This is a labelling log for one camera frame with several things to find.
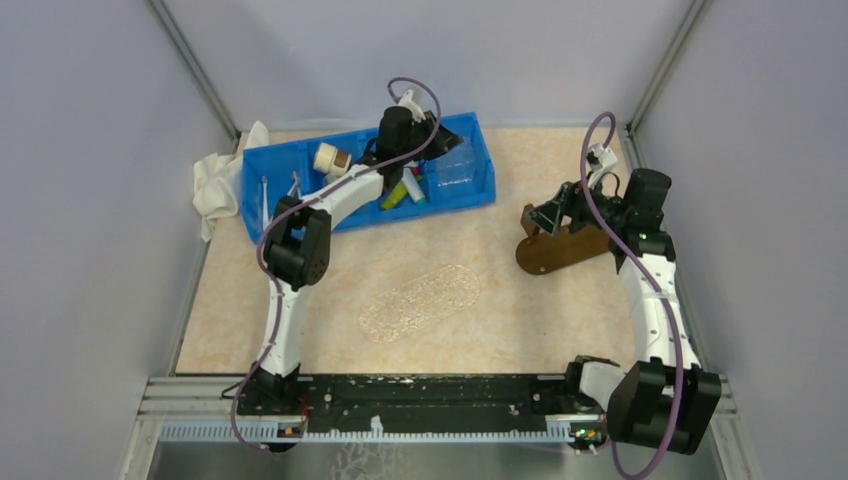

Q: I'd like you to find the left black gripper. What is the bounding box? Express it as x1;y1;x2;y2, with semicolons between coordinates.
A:
399;110;464;164

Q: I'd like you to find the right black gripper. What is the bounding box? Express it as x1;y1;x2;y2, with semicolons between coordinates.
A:
525;170;629;236

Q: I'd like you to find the white toothpaste teal cap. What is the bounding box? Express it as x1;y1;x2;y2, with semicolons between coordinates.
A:
402;168;427;204

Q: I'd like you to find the white ceramic cup cork base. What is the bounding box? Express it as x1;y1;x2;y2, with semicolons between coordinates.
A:
313;142;353;178

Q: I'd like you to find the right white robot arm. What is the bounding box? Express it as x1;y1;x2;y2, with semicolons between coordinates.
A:
516;168;722;455

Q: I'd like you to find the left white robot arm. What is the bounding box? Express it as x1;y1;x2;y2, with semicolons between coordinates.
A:
240;106;463;414

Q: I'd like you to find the brown wooden tray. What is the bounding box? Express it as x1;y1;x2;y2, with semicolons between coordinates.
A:
515;204;609;275

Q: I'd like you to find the clear textured oval tray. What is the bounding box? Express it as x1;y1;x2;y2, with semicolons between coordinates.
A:
358;265;481;344

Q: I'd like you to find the blue divided plastic bin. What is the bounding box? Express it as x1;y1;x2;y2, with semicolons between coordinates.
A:
241;112;496;242

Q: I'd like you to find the yellow green tube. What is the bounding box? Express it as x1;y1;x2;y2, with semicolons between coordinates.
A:
380;182;408;211

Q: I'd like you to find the white crumpled cloth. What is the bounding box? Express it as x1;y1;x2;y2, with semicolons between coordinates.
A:
192;120;270;243

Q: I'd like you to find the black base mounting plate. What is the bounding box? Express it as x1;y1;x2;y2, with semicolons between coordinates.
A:
236;374;605;447

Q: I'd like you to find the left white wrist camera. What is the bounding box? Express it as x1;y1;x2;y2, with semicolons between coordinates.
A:
396;88;426;123

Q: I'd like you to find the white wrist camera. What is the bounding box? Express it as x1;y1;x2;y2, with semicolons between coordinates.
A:
396;88;426;123
586;143;619;189

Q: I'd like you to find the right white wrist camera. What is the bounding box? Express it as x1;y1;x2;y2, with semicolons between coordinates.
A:
586;143;619;189

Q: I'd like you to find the aluminium frame rail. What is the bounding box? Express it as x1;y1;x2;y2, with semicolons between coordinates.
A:
135;374;738;444

